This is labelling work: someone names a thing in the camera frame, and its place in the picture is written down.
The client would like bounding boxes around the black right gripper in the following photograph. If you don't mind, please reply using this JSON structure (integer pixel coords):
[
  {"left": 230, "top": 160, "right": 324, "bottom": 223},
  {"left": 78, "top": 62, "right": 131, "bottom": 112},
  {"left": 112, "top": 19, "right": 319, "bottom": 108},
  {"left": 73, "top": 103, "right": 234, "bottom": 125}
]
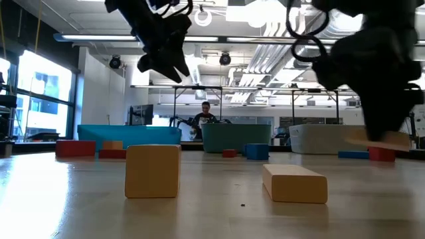
[{"left": 313, "top": 27, "right": 425, "bottom": 142}]

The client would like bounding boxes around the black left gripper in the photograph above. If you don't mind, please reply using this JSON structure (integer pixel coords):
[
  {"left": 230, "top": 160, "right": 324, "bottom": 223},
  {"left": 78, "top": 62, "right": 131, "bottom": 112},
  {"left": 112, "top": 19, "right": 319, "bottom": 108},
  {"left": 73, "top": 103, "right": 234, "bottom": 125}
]
[{"left": 105, "top": 0, "right": 193, "bottom": 84}]

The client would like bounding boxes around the yellow wooden plank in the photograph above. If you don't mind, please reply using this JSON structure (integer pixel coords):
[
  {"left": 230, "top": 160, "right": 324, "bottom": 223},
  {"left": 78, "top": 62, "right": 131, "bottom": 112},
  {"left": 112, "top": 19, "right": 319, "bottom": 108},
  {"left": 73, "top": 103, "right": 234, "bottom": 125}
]
[{"left": 344, "top": 127, "right": 412, "bottom": 153}]

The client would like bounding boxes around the red wooden cube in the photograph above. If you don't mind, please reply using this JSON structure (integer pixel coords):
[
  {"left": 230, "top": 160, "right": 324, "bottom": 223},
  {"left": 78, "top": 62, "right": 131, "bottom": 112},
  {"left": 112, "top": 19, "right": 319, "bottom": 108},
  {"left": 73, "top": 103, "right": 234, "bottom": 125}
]
[{"left": 368, "top": 147, "right": 396, "bottom": 163}]

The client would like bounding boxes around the blue long wooden block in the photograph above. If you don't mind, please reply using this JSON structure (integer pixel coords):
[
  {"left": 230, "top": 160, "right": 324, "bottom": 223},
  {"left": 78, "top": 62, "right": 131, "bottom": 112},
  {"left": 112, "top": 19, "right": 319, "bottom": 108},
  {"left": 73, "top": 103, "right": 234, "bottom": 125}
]
[{"left": 337, "top": 151, "right": 370, "bottom": 160}]

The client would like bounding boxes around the yellow wooden cube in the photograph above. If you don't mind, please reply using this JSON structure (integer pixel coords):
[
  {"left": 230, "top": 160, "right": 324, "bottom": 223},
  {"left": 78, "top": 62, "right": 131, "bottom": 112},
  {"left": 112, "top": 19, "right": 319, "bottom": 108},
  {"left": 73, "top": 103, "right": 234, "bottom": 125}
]
[
  {"left": 102, "top": 140, "right": 124, "bottom": 151},
  {"left": 124, "top": 144, "right": 182, "bottom": 199}
]

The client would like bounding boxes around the red long wooden block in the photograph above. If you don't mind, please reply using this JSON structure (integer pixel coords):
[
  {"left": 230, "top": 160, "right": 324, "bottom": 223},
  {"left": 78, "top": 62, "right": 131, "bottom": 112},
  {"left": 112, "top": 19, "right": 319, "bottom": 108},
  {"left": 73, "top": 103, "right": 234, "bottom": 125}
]
[
  {"left": 98, "top": 149, "right": 128, "bottom": 160},
  {"left": 55, "top": 139, "right": 96, "bottom": 158}
]

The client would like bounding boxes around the yellow long wooden block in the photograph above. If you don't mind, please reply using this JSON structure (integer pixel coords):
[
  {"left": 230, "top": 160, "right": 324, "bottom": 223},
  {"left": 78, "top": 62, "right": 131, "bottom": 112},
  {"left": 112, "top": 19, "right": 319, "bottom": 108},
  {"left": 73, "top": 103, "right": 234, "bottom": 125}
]
[{"left": 262, "top": 164, "right": 329, "bottom": 204}]

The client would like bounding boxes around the blue wooden cube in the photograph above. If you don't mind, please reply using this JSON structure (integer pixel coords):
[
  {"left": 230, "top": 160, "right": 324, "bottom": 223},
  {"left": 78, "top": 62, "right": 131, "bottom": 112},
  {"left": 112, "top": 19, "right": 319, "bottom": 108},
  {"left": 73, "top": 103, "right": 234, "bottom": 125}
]
[{"left": 244, "top": 143, "right": 270, "bottom": 161}]

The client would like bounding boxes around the black bar with light strips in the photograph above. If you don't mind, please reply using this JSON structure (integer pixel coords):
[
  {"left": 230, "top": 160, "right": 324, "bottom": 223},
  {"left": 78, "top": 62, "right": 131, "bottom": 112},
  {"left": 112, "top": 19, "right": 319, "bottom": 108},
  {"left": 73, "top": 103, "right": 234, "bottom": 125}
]
[{"left": 52, "top": 33, "right": 425, "bottom": 46}]

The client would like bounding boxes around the black computer monitor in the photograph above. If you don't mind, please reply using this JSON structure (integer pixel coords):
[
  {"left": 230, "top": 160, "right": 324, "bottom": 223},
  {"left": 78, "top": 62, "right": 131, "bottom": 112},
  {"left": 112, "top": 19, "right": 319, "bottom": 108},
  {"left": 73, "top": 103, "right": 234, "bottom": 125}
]
[{"left": 128, "top": 104, "right": 155, "bottom": 126}]

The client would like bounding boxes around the person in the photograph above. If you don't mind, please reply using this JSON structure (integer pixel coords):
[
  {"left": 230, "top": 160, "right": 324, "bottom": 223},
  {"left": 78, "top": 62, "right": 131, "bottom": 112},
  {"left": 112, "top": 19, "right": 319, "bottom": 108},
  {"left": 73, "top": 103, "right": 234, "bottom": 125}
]
[{"left": 191, "top": 101, "right": 218, "bottom": 140}]

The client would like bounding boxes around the white plastic bin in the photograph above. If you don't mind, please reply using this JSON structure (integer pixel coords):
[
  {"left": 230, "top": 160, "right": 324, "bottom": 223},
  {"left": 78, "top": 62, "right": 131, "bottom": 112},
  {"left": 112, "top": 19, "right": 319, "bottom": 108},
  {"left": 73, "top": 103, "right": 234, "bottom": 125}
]
[{"left": 288, "top": 124, "right": 366, "bottom": 155}]

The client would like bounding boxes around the blue plastic bin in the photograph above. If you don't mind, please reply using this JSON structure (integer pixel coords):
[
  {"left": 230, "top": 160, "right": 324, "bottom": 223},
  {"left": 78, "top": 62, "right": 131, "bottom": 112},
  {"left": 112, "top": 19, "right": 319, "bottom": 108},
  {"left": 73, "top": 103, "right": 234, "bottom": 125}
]
[{"left": 77, "top": 124, "right": 182, "bottom": 151}]

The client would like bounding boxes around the teal plastic bin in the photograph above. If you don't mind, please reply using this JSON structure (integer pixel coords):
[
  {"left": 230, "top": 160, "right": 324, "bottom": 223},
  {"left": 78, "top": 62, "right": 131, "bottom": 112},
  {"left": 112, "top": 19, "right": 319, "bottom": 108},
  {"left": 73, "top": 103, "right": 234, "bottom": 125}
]
[{"left": 201, "top": 123, "right": 272, "bottom": 154}]

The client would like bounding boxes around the black equipment stack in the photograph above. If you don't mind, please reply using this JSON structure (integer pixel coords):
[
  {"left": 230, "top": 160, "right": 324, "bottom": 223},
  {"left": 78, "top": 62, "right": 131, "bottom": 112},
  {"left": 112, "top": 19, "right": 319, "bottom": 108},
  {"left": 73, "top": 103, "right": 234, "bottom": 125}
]
[{"left": 0, "top": 71, "right": 18, "bottom": 142}]

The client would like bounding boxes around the grey box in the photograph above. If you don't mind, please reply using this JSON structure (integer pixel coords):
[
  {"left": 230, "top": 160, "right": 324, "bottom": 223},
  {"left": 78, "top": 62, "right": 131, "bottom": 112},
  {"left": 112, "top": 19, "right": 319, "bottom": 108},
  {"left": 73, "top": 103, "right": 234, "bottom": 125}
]
[{"left": 0, "top": 141, "right": 15, "bottom": 159}]

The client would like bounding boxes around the black metal stand frame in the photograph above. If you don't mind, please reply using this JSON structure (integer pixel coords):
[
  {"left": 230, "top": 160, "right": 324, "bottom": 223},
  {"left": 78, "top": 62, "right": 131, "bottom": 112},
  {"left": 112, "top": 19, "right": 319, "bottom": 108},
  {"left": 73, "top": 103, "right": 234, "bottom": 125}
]
[
  {"left": 172, "top": 85, "right": 223, "bottom": 126},
  {"left": 291, "top": 88, "right": 340, "bottom": 125}
]

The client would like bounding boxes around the white hanging ring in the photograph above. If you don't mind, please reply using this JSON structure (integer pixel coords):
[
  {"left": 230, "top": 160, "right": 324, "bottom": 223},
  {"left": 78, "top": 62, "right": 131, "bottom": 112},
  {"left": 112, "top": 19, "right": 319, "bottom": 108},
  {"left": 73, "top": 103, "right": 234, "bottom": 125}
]
[{"left": 193, "top": 8, "right": 213, "bottom": 27}]

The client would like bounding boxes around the black ceiling camera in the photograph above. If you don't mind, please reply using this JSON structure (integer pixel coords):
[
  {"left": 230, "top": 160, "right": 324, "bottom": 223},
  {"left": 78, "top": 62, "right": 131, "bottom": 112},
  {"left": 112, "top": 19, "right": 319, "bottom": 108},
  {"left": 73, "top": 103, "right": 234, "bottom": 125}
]
[
  {"left": 218, "top": 51, "right": 232, "bottom": 66},
  {"left": 109, "top": 54, "right": 122, "bottom": 70}
]

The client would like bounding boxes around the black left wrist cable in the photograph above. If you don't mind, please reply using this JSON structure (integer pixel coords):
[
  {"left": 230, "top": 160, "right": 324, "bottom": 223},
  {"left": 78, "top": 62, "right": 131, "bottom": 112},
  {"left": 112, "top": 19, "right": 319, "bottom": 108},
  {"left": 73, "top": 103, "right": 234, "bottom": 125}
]
[{"left": 145, "top": 0, "right": 194, "bottom": 17}]

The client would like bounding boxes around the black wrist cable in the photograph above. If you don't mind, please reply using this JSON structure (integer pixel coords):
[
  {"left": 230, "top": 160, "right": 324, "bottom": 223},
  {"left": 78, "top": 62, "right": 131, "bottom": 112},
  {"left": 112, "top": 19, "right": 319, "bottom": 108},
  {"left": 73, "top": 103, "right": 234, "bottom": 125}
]
[
  {"left": 286, "top": 0, "right": 330, "bottom": 63},
  {"left": 145, "top": 0, "right": 194, "bottom": 17}
]

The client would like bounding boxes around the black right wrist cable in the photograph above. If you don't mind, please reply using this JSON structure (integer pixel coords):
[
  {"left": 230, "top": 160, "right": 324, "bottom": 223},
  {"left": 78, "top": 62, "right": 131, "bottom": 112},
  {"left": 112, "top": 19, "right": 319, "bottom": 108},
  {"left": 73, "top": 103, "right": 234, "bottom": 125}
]
[{"left": 286, "top": 0, "right": 330, "bottom": 63}]

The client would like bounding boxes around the black aluminium table frame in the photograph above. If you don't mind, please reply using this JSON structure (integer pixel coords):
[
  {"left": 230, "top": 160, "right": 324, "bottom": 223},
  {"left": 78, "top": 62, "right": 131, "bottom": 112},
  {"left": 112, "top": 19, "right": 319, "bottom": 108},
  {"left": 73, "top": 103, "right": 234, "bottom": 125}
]
[{"left": 13, "top": 141, "right": 425, "bottom": 160}]

